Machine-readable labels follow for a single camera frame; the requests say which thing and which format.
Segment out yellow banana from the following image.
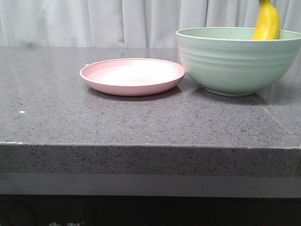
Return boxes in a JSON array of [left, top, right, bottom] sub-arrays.
[[252, 0, 280, 40]]

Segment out pink plate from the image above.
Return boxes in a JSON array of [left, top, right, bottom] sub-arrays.
[[79, 58, 185, 96]]

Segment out green ribbed bowl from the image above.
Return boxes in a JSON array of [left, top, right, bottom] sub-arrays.
[[176, 27, 301, 97]]

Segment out white curtain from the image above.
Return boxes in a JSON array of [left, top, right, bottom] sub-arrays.
[[0, 0, 301, 49]]

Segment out black cabinet below counter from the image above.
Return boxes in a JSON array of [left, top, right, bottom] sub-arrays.
[[0, 195, 301, 226]]

